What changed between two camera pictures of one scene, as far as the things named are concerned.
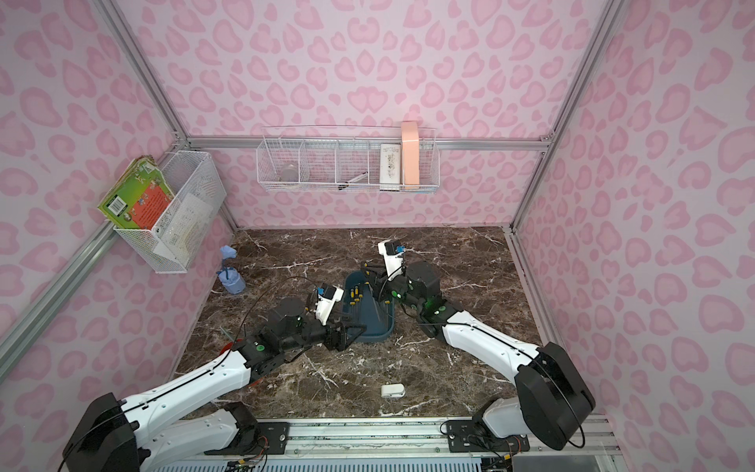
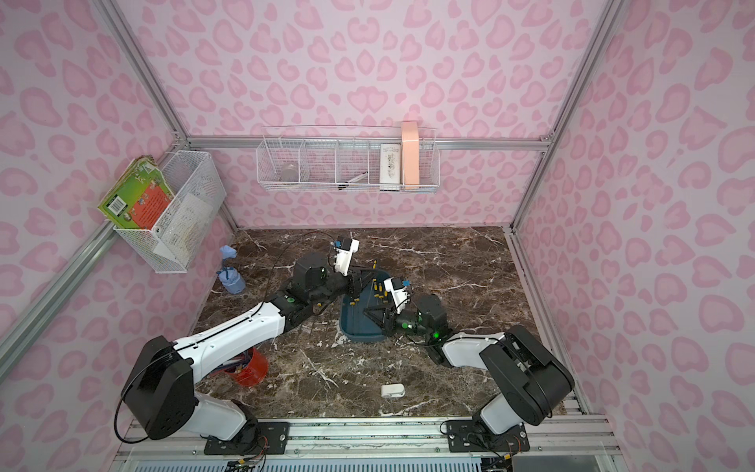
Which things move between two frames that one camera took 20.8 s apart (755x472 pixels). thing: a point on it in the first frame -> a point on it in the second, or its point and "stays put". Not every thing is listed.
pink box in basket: [410, 152] stays put
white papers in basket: [187, 230] stays put
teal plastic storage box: [362, 308] stays put
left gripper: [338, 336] -> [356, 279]
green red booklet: [138, 196] stays put
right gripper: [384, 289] -> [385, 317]
